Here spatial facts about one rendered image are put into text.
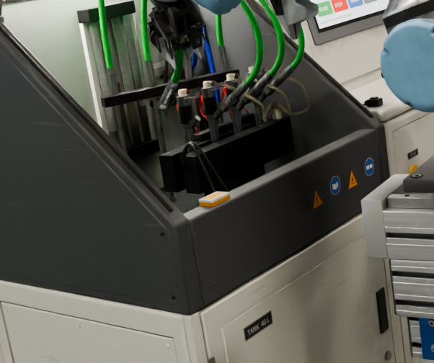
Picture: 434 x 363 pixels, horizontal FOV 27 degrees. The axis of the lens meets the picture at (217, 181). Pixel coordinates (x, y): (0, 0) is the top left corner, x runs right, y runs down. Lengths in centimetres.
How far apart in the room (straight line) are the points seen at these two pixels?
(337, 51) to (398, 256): 105
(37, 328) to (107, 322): 22
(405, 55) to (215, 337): 69
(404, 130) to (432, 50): 101
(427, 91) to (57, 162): 77
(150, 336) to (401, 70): 74
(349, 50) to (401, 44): 125
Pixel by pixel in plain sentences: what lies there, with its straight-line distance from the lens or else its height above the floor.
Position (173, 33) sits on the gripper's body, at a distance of 153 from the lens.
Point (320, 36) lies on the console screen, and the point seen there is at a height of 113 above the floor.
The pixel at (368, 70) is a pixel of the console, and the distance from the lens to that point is 240.
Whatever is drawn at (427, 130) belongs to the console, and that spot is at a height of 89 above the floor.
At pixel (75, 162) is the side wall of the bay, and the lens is 161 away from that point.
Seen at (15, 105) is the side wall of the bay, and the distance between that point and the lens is 169.
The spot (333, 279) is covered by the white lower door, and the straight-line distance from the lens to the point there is 187.
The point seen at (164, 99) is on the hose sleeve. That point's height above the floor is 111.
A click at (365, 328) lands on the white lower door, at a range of 200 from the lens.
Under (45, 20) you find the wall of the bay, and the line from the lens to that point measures 199.
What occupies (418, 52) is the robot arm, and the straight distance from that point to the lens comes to 110.
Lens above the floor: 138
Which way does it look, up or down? 14 degrees down
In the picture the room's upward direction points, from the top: 9 degrees counter-clockwise
